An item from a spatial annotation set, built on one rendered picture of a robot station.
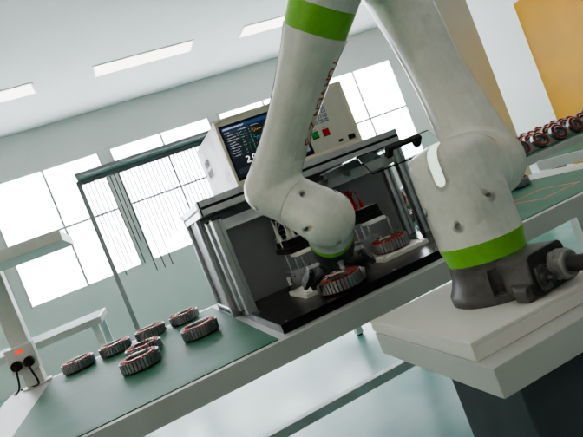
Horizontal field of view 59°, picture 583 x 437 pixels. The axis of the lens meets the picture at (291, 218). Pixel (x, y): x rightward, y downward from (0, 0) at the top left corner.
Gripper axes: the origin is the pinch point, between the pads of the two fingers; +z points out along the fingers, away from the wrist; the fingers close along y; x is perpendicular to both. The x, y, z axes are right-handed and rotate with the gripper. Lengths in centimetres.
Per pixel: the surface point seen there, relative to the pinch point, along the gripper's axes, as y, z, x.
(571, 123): 188, 172, 103
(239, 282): -25.4, 11.2, 14.4
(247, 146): -9, 1, 50
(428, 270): 20.0, -2.9, -6.9
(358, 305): 1.0, -7.8, -10.1
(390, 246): 17.5, 13.1, 8.3
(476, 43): 233, 276, 274
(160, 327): -63, 50, 27
